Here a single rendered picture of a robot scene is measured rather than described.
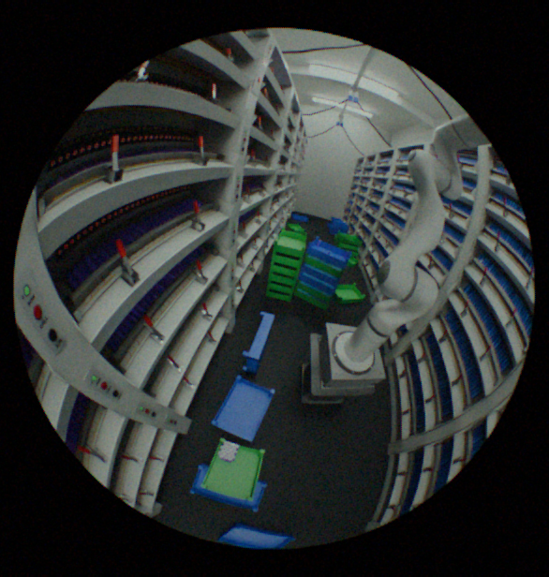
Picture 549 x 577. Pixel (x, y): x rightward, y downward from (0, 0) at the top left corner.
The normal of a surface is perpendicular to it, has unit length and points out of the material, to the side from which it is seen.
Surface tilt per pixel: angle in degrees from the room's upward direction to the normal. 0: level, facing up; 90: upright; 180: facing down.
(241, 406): 0
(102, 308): 21
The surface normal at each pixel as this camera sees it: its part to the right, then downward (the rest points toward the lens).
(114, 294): 0.49, -0.62
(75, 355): 0.97, 0.25
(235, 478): 0.22, -0.93
